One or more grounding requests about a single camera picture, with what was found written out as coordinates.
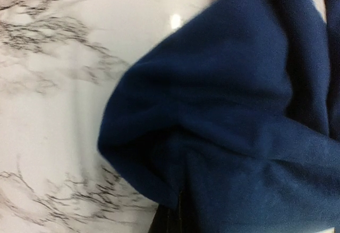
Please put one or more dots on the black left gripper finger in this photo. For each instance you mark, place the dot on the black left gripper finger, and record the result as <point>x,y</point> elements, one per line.
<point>167,220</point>

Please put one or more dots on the navy blue t-shirt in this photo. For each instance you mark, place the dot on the navy blue t-shirt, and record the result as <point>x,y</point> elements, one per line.
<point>239,111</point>

